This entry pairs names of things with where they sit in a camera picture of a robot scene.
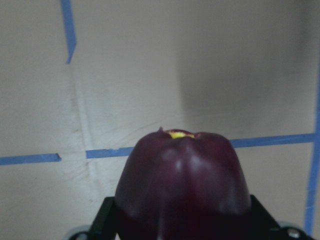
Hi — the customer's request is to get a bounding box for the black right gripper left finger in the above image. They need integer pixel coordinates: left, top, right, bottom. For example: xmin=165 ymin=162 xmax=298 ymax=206
xmin=88 ymin=197 xmax=118 ymax=240

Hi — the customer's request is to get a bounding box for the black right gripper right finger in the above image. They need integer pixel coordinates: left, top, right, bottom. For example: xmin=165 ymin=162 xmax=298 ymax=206
xmin=247 ymin=194 xmax=313 ymax=240

